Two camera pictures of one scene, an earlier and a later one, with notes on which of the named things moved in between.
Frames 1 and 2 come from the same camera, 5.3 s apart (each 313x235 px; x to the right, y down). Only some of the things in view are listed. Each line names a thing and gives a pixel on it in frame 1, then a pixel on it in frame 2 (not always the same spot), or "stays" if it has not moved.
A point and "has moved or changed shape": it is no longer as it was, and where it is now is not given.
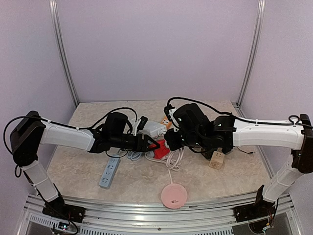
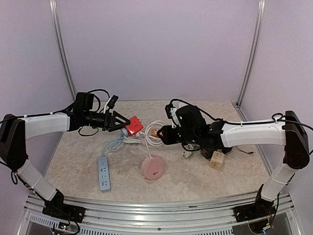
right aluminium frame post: [238, 102] stays
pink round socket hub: [173, 196] → [153, 168]
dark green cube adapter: [208, 154] stays
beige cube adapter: [216, 160] stays
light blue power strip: [110, 173] → [104, 174]
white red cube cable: [162, 131] has moved or changed shape
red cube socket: [163, 151] has moved or changed shape
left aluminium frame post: [56, 27] stays
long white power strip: [153, 129] → [179, 105]
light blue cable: [134, 155] has moved or changed shape
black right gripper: [173, 144] stays
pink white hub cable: [173, 160] → [145, 134]
